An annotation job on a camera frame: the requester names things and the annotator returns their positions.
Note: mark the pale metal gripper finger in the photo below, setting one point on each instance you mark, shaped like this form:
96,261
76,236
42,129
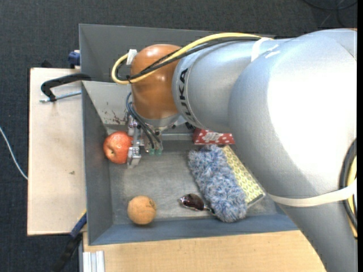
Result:
134,155

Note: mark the red apple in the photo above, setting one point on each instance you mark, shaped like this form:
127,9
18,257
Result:
117,147

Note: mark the grey metal bin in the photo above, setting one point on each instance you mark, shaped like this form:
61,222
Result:
158,177

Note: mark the tan ball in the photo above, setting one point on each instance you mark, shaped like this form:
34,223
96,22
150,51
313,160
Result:
141,210

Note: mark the red white-dotted box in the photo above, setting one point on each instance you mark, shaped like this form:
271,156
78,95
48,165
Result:
212,138

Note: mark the dark sunglasses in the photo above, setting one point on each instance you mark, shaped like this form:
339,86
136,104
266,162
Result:
193,202

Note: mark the pale wood board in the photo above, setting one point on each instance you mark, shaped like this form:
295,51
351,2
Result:
55,152

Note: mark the blue fluffy cloth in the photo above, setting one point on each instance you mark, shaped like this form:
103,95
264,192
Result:
217,183

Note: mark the yellow patterned packet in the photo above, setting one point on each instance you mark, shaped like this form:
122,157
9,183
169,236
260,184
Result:
246,180

